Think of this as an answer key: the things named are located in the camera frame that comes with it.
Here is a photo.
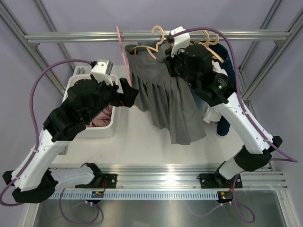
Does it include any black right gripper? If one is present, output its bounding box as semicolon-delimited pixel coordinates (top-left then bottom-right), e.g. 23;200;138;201
165;43;199;91

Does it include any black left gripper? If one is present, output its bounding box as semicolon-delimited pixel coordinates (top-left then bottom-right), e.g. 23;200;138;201
84;76;139;123

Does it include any pink ruffled skirt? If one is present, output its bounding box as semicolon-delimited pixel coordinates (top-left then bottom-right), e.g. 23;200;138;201
86;105;113;127

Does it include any grey pleated skirt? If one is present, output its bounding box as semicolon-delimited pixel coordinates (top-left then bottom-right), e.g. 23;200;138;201
125;44;206;145

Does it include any pink plastic hanger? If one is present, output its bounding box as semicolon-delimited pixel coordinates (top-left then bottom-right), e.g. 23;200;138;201
116;26;132;86

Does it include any light blue denim skirt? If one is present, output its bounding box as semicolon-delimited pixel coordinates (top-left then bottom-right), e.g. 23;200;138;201
137;41;207;118

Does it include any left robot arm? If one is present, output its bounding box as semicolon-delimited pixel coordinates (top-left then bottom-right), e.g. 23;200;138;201
2;76;139;205

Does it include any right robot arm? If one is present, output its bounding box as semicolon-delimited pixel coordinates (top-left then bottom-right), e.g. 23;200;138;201
164;45;282;188

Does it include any white pleated skirt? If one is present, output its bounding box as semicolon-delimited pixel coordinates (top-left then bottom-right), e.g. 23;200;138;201
202;62;228;123

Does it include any dark navy skirt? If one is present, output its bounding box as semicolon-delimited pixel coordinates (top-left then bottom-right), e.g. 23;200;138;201
209;44;237;137

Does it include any white plastic basket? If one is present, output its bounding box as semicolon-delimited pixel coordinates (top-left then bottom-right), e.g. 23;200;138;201
63;74;118;139

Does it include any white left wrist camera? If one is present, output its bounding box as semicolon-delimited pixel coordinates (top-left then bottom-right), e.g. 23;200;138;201
90;59;113;85

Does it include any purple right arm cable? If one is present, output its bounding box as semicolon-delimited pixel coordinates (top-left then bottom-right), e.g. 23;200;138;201
172;27;299;164

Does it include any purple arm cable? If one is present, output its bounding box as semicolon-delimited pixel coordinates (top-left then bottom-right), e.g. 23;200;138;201
172;27;299;164
0;59;95;206

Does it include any aluminium hanging rail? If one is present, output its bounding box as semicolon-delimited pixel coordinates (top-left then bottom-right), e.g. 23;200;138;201
26;29;290;43

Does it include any aluminium frame strut right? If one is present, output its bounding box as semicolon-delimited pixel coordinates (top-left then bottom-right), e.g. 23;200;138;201
239;0;303;100

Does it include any aluminium frame strut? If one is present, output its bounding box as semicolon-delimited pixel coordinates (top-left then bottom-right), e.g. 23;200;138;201
0;0;71;94
239;0;303;100

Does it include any aluminium frame strut left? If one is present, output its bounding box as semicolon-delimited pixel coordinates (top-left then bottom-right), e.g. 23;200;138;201
0;0;71;94

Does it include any white slotted cable duct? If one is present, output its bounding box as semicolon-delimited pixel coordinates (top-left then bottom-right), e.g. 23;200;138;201
51;190;219;201

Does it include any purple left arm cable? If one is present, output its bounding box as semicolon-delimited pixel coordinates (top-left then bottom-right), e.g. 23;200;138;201
0;59;95;206

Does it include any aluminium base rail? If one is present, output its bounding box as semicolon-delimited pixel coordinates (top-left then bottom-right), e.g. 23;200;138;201
47;164;288;190

